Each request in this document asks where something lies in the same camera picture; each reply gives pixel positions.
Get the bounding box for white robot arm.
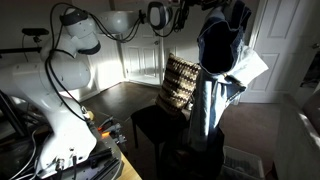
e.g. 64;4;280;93
0;4;153;179

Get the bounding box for black mesh laundry hamper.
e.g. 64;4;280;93
160;129;225;180

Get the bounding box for orange black clamp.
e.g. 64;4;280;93
98;116;127;144

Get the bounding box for white interior door right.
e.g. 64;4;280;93
240;0;320;103

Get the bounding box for black camera on stand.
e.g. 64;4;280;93
22;28;49;36

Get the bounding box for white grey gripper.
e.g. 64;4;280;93
181;0;227;10

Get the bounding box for brown cream crochet pillow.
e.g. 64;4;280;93
155;53;201;116

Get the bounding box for white plastic laundry basket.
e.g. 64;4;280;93
221;146;265;180

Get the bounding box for white panel door centre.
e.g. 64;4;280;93
120;23;160;85

